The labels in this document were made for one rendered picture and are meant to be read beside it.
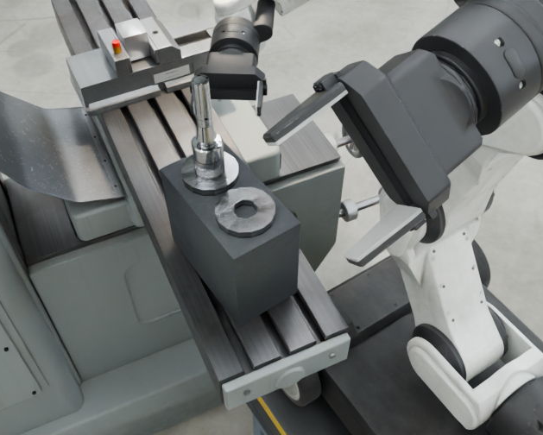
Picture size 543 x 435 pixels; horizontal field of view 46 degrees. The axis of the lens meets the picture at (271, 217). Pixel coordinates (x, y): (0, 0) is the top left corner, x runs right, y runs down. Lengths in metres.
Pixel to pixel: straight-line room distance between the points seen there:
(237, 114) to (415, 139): 1.14
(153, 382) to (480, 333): 0.94
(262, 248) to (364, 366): 0.60
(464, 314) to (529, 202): 1.41
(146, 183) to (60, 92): 1.88
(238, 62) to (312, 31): 2.27
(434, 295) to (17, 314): 0.88
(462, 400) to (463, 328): 0.14
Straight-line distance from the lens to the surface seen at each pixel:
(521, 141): 0.87
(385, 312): 1.50
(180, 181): 1.00
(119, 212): 1.41
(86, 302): 1.60
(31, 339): 1.57
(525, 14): 0.49
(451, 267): 1.25
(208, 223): 0.94
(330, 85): 0.44
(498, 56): 0.47
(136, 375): 1.87
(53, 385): 1.75
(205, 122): 0.91
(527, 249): 2.50
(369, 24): 3.44
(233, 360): 1.02
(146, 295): 1.67
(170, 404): 1.88
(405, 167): 0.44
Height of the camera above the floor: 1.85
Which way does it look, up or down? 50 degrees down
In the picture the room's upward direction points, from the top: straight up
